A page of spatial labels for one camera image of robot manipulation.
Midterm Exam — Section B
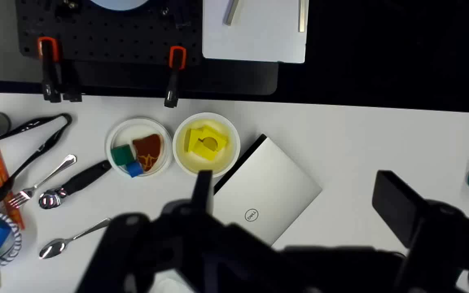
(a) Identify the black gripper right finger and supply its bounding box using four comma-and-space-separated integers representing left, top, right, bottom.
371, 172, 465, 293

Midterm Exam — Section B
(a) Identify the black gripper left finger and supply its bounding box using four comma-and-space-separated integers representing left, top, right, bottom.
76, 214, 153, 293

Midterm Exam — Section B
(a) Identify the silver spoon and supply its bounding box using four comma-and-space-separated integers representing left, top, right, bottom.
39, 219, 110, 260

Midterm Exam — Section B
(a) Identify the white bowl with toys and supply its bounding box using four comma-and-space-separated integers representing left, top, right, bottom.
104, 118, 172, 180

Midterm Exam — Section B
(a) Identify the silver fork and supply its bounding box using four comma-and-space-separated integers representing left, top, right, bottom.
8, 154, 78, 209

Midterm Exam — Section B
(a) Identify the bowl with yellow block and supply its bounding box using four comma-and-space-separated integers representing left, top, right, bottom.
172, 113, 241, 178

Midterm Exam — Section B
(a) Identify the silver Dell laptop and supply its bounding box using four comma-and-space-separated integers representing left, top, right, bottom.
213, 136, 320, 245

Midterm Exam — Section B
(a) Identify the black perforated mounting board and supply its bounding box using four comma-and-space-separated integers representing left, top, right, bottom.
14, 0, 278, 97

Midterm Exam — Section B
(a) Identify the right orange black clamp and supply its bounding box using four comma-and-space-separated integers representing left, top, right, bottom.
164, 46, 187, 108

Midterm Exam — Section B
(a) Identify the orange black clamp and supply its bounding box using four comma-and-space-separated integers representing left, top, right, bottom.
35, 37, 60, 103
164, 46, 187, 108

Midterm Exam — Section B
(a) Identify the left orange black clamp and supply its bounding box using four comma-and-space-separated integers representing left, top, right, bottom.
35, 37, 60, 103

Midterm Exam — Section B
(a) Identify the white paper pad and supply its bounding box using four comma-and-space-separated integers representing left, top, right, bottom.
201, 0, 309, 64

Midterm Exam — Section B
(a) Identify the black handled spoon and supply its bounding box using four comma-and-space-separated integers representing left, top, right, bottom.
37, 160, 110, 211

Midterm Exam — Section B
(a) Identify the black lanyard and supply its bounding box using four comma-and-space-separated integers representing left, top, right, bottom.
0, 113, 74, 211

